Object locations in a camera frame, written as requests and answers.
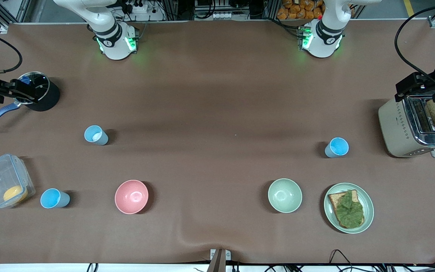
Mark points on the blue plastic cup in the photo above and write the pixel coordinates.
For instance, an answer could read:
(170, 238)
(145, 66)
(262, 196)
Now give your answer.
(53, 198)
(337, 147)
(96, 135)

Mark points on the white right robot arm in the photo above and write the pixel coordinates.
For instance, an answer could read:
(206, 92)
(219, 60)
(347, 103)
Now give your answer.
(111, 36)

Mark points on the glass lid with blue knob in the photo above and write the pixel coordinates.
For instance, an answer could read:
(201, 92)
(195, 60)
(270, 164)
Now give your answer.
(38, 83)

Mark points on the beige and chrome toaster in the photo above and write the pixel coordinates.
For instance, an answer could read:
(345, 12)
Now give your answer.
(397, 128)

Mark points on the yellow round food piece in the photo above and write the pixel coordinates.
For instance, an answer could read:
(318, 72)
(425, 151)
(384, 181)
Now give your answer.
(15, 193)

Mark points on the green plate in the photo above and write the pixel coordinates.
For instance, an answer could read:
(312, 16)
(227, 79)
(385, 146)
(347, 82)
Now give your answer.
(368, 204)

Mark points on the toast slice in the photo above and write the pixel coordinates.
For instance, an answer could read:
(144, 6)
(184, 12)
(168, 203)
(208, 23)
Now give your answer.
(334, 200)

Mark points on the green lettuce leaf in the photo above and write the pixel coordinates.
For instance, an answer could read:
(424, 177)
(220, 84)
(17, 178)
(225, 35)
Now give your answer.
(349, 211)

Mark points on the bag of orange buns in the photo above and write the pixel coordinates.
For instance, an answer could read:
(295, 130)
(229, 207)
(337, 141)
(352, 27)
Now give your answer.
(300, 9)

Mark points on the white power strip with plugs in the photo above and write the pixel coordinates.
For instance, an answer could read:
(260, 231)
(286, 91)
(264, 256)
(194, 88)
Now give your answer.
(136, 6)

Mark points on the pink bowl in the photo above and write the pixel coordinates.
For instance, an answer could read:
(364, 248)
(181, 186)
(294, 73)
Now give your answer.
(131, 196)

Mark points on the green bowl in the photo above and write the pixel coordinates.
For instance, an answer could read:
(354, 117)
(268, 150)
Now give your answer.
(284, 195)

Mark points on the brown table mat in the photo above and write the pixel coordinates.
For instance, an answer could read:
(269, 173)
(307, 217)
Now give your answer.
(217, 94)

